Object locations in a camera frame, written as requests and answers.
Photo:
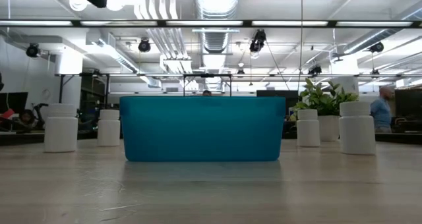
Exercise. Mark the silver ventilation duct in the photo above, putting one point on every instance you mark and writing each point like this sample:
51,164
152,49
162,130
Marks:
216,3

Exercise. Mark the white pill bottle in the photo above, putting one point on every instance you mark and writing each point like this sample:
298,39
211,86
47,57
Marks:
308,131
357,133
61,131
108,130

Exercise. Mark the blue plastic basket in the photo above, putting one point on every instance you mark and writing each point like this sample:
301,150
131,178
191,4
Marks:
201,128

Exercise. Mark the red object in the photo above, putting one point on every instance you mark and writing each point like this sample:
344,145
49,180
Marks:
7,114

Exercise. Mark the person's head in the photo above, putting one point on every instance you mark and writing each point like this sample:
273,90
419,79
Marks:
206,93

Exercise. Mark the person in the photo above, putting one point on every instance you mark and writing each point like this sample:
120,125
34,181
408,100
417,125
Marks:
381,113

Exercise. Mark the white plant pot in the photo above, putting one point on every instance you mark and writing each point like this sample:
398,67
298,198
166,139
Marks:
329,128

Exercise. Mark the green potted plant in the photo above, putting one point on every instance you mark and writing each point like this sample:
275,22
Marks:
324,100

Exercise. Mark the black shelf rack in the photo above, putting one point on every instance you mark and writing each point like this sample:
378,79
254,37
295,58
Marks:
89,95

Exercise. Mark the black ceiling spot lamp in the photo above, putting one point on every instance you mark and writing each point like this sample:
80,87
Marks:
376,47
32,50
144,46
314,70
258,41

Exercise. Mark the black overhead frame bar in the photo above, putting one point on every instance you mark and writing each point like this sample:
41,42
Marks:
247,23

